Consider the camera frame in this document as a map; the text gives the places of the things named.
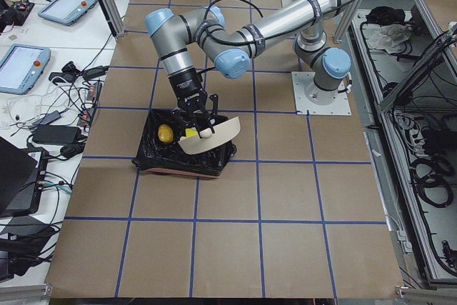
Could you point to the black webcam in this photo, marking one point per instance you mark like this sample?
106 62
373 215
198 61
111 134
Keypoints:
68 74

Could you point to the teach pendant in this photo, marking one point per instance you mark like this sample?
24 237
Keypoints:
21 67
66 12

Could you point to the black laptop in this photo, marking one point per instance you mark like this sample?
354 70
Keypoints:
22 174

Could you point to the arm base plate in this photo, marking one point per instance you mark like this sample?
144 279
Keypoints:
310 100

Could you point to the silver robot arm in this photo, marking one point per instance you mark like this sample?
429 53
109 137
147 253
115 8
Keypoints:
232 53

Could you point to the near teach pendant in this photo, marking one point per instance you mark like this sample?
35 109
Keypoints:
21 67

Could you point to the beige dustpan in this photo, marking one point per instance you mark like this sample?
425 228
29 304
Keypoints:
199 143

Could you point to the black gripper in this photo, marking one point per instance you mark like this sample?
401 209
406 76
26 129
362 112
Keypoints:
186 88

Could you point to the far teach pendant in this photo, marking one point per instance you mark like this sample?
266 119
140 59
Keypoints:
66 12

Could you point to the yellow green sponge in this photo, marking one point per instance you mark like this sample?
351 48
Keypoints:
189 132

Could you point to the white crumpled cloth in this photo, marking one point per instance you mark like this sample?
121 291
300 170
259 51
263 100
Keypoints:
392 38

